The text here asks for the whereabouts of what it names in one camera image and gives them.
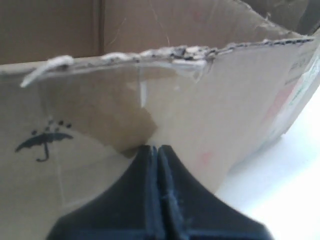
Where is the large torn cardboard box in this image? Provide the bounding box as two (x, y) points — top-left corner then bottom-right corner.
(0, 0), (316, 240)

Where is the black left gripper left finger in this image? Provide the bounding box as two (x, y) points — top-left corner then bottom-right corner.
(47, 145), (159, 240)

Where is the narrow cardboard box green tape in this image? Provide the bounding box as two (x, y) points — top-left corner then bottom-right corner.
(234, 0), (320, 171)

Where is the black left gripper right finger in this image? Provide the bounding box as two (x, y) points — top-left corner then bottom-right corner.
(157, 145), (273, 240)

